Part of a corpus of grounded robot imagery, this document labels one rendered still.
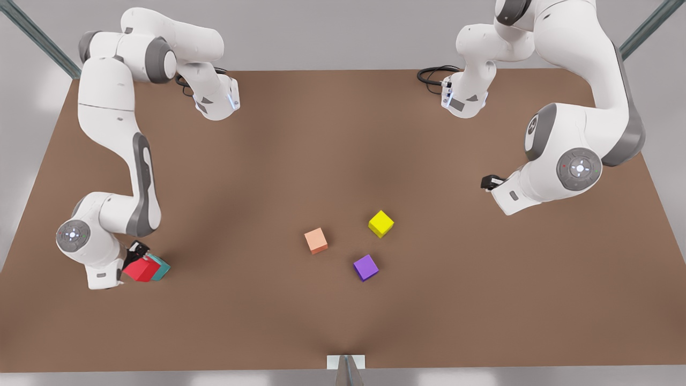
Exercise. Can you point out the purple wooden cube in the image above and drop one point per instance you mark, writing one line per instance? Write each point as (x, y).
(366, 267)

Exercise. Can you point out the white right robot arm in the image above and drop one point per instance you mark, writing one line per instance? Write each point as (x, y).
(111, 102)

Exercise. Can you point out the silver frame post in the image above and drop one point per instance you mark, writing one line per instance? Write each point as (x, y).
(40, 37)
(646, 28)
(347, 370)

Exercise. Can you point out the orange wooden cube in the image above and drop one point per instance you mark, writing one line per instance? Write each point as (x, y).
(316, 240)

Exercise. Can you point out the yellow wooden cube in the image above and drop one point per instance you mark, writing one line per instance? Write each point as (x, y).
(380, 223)

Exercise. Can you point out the teal wooden cube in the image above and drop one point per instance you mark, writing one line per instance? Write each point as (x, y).
(161, 269)

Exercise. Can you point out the red wooden cube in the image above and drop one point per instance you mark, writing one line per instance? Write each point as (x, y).
(141, 269)

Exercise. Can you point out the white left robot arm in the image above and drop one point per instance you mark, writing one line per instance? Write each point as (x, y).
(581, 80)

